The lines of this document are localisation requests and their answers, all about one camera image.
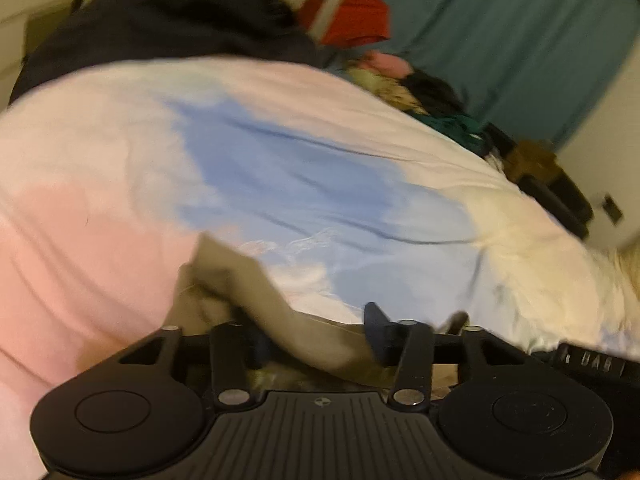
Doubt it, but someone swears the black wall socket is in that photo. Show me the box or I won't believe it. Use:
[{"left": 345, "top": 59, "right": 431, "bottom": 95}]
[{"left": 601, "top": 194, "right": 624, "bottom": 226}]

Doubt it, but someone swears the black armchair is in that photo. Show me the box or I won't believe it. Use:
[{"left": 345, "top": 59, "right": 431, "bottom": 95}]
[{"left": 485, "top": 124, "right": 593, "bottom": 240}]

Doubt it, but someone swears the pink folded garment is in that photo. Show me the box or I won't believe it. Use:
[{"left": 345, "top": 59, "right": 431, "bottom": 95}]
[{"left": 358, "top": 51, "right": 413, "bottom": 80}]

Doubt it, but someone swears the blue right curtain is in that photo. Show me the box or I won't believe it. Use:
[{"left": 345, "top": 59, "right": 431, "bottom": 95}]
[{"left": 380, "top": 0, "right": 639, "bottom": 148}]

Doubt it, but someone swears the green garment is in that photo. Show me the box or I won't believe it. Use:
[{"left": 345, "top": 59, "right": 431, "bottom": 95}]
[{"left": 410, "top": 112, "right": 494, "bottom": 157}]

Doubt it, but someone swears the tan khaki t-shirt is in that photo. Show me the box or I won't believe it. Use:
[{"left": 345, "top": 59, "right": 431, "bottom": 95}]
[{"left": 162, "top": 231, "right": 471, "bottom": 401}]

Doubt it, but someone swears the red garment on stand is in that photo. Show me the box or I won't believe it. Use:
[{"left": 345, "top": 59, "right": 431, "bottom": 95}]
[{"left": 320, "top": 0, "right": 392, "bottom": 49}]

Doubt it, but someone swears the pastel tie-dye bed sheet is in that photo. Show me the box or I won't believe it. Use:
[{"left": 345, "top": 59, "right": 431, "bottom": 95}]
[{"left": 1, "top": 58, "right": 639, "bottom": 479}]

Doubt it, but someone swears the black clothes pile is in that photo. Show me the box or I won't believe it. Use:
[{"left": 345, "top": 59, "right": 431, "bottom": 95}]
[{"left": 400, "top": 70, "right": 465, "bottom": 116}]

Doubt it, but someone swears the beige quilted headboard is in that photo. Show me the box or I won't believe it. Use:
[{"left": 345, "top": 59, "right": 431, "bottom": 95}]
[{"left": 606, "top": 240, "right": 640, "bottom": 299}]

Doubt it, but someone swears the beige patterned garment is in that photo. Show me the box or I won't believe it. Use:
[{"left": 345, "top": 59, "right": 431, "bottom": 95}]
[{"left": 346, "top": 66, "right": 427, "bottom": 115}]

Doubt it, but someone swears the black garment on bed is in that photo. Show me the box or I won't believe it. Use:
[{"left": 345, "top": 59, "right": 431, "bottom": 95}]
[{"left": 10, "top": 0, "right": 321, "bottom": 101}]

